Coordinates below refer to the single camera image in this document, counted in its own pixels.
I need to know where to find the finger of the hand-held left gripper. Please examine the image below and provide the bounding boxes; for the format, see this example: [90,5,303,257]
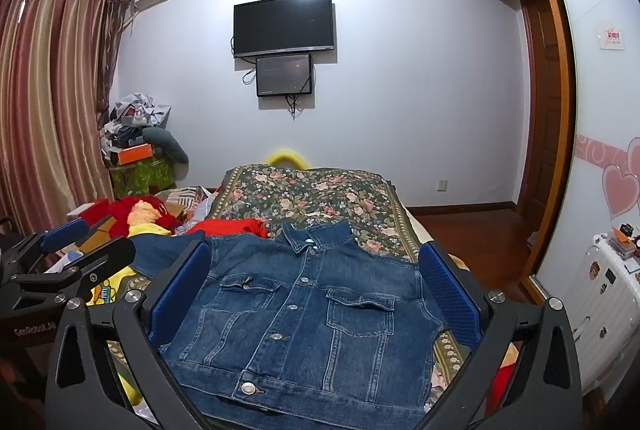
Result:
[47,237,137,298]
[40,219,91,255]

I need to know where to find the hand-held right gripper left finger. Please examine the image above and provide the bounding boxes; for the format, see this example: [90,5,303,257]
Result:
[45,240,213,430]

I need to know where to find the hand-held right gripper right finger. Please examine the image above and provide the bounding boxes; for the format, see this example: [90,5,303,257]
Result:
[419,241,583,430]

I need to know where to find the blue denim jacket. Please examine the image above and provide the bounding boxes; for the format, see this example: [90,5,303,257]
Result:
[131,219,448,430]

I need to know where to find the pile of mixed clothes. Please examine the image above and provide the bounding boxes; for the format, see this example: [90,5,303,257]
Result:
[100,91,190,163]

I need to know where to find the yellow printed garment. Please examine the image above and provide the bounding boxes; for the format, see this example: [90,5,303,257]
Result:
[87,230,171,406]

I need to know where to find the red and cream garment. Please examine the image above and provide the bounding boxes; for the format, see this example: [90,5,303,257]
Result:
[107,195,183,236]

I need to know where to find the red folded garment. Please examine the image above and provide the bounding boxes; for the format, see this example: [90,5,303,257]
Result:
[182,217,271,241]

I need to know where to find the light blue white garment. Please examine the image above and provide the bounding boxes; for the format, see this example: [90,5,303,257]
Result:
[192,189,221,225]

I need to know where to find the green cloth covered table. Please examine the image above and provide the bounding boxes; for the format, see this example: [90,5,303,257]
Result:
[109,157,176,201]

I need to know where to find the orange red cloth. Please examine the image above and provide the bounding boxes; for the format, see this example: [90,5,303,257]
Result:
[487,350,521,411]

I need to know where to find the orange box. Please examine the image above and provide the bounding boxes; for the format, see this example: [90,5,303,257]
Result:
[116,143,153,164]

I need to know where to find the striped pink curtain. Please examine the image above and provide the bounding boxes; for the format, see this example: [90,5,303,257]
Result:
[0,0,136,236]

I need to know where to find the white suitcase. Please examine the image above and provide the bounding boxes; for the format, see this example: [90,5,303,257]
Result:
[570,233,640,391]

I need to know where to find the floral bedspread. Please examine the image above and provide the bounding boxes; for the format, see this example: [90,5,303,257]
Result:
[85,164,501,416]

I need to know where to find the small items on suitcase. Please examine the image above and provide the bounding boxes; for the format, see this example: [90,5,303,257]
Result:
[607,223,640,262]

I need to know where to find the brown wooden door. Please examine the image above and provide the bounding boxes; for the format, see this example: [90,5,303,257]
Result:
[517,0,563,206]

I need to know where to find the white wardrobe sliding door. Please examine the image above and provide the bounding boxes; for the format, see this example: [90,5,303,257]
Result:
[530,0,640,291]

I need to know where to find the small white door sign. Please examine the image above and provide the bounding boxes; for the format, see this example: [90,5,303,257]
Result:
[598,26,626,52]

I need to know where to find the yellow ring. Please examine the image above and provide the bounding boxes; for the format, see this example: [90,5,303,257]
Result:
[266,149,310,170]

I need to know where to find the black monitor cable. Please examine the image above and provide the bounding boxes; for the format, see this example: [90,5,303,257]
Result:
[282,93,306,116]

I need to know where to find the small black wall monitor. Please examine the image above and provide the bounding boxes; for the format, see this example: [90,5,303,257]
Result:
[255,53,314,98]

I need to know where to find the black wall television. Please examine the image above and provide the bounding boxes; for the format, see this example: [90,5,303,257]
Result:
[233,0,335,59]

